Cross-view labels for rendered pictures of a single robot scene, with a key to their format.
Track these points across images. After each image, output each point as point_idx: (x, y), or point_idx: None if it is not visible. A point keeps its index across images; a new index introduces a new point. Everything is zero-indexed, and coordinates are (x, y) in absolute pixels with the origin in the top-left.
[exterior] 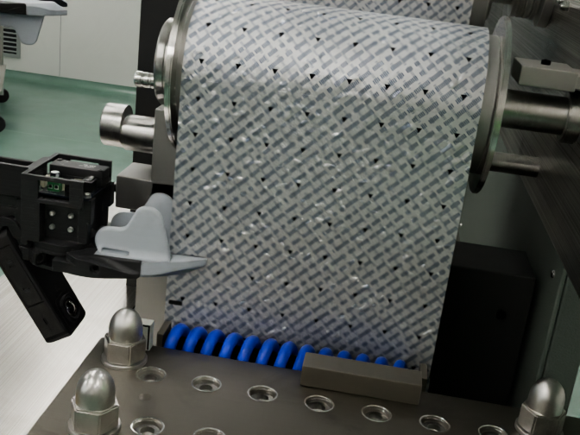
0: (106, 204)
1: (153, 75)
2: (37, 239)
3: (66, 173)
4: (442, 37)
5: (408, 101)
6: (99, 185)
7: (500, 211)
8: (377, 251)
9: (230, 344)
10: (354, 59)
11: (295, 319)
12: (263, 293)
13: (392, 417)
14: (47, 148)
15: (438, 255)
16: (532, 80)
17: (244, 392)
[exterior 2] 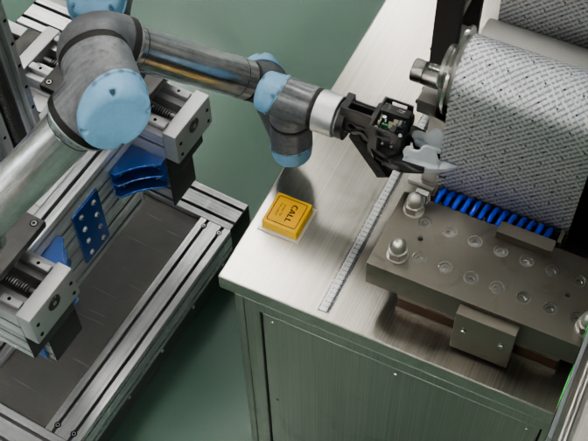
0: (409, 125)
1: (438, 68)
2: (374, 149)
3: (390, 115)
4: (585, 104)
5: (561, 135)
6: (406, 123)
7: None
8: (543, 184)
9: (465, 206)
10: (535, 110)
11: (501, 198)
12: (486, 184)
13: (533, 264)
14: None
15: (574, 192)
16: None
17: (466, 239)
